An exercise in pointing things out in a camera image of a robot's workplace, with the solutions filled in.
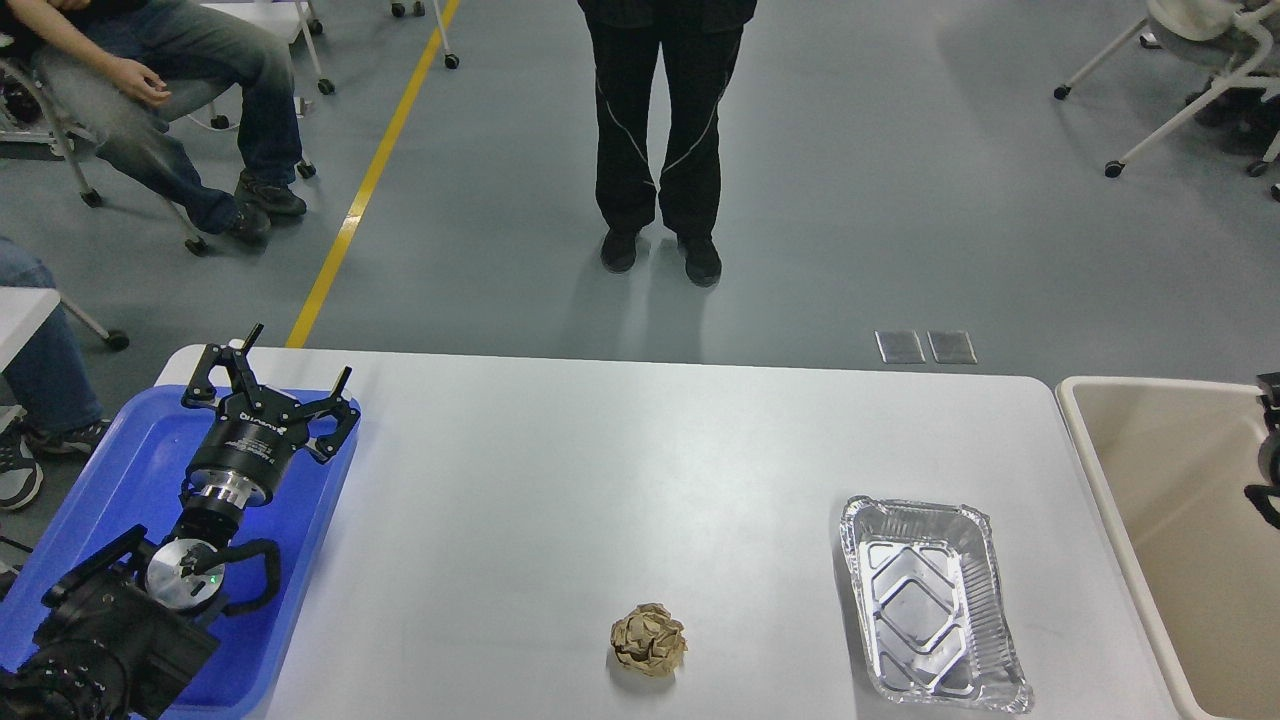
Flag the floor outlet plate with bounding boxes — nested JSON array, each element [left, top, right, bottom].
[[927, 331, 978, 365], [876, 331, 925, 365]]

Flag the right floor outlet plate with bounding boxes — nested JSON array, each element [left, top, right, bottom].
[[927, 331, 978, 365]]

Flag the white chair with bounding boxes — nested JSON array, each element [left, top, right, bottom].
[[0, 55, 317, 256], [1053, 1, 1279, 178]]

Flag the blue plastic tray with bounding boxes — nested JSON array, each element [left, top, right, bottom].
[[1, 386, 358, 719]]

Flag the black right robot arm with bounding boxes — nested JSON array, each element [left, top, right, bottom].
[[1243, 372, 1279, 529]]

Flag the seated person in jeans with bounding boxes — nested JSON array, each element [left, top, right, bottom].
[[3, 1, 307, 242]]

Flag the white rolling table legs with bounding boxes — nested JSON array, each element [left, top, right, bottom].
[[200, 0, 461, 96]]

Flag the crumpled brown paper ball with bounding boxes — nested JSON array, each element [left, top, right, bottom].
[[609, 603, 689, 678]]

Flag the left floor outlet plate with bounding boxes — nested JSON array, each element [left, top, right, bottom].
[[876, 331, 925, 365]]

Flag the standing person in black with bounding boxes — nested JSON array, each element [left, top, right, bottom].
[[579, 1, 756, 287]]

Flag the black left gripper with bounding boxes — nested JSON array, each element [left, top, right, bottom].
[[180, 323, 361, 509]]

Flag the person at left edge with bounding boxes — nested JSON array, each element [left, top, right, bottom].
[[0, 234, 113, 512]]

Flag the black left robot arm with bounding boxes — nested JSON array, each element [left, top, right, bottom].
[[3, 341, 361, 719]]

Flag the white side table left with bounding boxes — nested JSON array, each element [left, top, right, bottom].
[[1, 287, 131, 370]]

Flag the beige plastic bin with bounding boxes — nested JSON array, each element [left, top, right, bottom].
[[1056, 375, 1279, 719]]

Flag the white chair top left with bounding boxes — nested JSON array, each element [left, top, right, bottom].
[[0, 55, 317, 256]]

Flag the aluminium foil tray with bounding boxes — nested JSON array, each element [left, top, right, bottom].
[[838, 495, 1036, 715]]

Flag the white chair top right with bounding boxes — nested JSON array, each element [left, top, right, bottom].
[[1053, 1, 1279, 178]]

